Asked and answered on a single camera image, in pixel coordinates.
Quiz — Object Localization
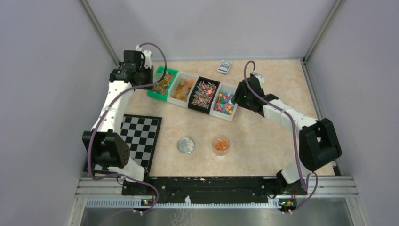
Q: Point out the clear plastic jar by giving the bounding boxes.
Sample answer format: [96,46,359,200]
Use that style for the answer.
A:
[212,135,231,156]

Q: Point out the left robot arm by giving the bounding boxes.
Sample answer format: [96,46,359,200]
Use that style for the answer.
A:
[82,47,154,195]

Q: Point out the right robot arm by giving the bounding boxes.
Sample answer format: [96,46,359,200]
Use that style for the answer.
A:
[232,76,342,194]

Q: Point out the white bin colourful candies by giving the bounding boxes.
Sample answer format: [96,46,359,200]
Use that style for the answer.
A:
[209,82,238,121]

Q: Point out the white bin orange candies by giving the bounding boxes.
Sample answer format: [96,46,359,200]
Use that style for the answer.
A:
[167,71,199,108]

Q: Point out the green candy bin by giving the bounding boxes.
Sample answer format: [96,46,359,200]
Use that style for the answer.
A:
[147,68,179,101]

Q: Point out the playing card box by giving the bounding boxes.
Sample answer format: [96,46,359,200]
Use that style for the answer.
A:
[216,60,232,75]

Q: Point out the black candy bin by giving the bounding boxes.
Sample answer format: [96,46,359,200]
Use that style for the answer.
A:
[188,76,220,114]

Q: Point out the black white checkerboard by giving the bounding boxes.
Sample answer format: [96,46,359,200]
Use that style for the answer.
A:
[91,114,162,174]

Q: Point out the silver jar lid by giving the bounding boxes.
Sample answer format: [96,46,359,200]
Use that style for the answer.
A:
[177,137,195,154]

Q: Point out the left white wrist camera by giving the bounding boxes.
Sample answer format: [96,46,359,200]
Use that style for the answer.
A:
[136,45,152,69]

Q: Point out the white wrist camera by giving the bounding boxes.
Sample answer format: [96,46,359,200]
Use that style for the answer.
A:
[136,45,152,69]
[250,72,264,84]

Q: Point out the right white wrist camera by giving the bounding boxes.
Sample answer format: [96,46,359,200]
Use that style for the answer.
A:
[250,72,264,84]

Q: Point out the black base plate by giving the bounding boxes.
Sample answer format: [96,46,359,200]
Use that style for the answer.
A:
[121,176,307,204]

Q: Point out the white cable duct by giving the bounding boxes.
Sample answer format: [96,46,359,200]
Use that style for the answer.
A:
[86,198,281,209]

